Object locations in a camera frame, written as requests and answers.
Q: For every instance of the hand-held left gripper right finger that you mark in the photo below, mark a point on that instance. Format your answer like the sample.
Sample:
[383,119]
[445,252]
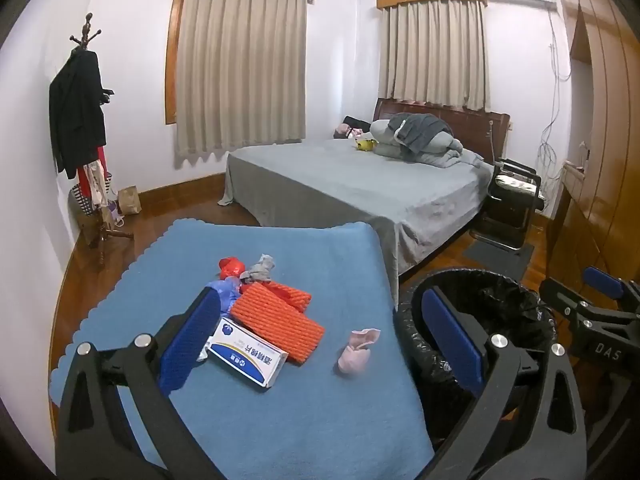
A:
[450,335]

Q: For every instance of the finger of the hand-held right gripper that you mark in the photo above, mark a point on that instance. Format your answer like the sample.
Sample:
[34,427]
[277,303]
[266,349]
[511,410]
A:
[562,294]
[604,276]

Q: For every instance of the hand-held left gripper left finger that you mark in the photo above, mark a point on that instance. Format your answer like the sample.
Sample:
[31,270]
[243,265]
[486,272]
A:
[192,335]

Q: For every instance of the blue plastic glove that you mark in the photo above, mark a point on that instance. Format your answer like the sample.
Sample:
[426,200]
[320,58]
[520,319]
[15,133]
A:
[227,292]

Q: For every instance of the white and blue medicine box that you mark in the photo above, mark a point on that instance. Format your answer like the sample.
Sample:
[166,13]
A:
[250,352]

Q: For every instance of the black bin with black liner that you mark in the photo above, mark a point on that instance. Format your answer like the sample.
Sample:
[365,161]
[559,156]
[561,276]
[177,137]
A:
[500,300]

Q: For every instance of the grey sock ball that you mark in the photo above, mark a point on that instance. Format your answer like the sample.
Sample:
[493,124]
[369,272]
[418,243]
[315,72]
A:
[261,269]

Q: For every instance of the pink face mask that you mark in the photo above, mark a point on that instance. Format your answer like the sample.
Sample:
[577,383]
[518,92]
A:
[354,357]

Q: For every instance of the grey floor mat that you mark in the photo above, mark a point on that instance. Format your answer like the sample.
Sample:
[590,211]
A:
[495,256]

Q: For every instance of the red plastic bag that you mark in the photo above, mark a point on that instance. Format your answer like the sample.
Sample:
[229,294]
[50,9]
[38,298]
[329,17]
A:
[231,266]

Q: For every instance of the orange foam net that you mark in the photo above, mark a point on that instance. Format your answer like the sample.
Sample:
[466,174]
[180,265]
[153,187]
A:
[280,320]

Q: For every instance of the black folding chair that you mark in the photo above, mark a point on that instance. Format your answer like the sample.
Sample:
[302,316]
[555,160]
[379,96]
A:
[505,210]

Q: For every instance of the wooden wardrobe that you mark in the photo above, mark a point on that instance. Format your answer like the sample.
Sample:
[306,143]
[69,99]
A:
[610,160]

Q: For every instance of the wooden coat rack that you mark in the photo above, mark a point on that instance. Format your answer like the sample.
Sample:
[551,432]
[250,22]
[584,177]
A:
[102,240]

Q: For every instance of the blue scalloped mat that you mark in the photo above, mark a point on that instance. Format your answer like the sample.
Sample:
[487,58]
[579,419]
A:
[310,410]

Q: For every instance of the brown paper bag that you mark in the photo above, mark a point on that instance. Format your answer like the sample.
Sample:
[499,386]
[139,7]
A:
[129,201]

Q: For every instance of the striped tote bag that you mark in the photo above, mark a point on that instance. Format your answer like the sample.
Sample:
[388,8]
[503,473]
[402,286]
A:
[80,202]

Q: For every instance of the bed with grey sheet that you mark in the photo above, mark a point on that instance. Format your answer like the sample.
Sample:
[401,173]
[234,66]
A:
[350,190]

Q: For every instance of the beige garment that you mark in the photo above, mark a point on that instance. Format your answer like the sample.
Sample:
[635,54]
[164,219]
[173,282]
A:
[97,180]

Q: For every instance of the grey folded duvet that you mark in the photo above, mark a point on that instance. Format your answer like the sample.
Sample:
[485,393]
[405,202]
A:
[445,152]

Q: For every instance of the red garment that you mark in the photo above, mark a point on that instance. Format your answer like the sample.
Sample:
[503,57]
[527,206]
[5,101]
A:
[85,182]

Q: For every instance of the dark wooden headboard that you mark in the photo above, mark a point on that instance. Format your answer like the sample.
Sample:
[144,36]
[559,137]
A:
[475,120]

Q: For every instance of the dark grey garment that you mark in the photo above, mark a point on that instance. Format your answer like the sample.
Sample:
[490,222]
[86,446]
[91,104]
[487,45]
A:
[420,130]

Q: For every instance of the yellow toy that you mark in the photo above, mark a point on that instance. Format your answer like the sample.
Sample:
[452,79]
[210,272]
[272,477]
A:
[365,144]

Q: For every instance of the pink soft item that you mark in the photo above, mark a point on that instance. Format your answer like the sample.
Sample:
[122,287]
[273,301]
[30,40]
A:
[347,131]

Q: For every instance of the black pillow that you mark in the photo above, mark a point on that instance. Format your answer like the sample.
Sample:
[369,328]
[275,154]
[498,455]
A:
[357,121]

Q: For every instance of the black jacket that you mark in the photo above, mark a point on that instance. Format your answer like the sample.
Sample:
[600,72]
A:
[77,110]

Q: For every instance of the wide beige curtain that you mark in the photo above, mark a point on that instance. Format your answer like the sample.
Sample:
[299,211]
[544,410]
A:
[240,70]

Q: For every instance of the narrow beige curtain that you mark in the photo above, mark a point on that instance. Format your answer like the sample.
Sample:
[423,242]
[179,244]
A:
[435,55]

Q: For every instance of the wooden window frame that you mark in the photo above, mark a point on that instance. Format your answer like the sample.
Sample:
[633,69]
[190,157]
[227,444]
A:
[171,60]

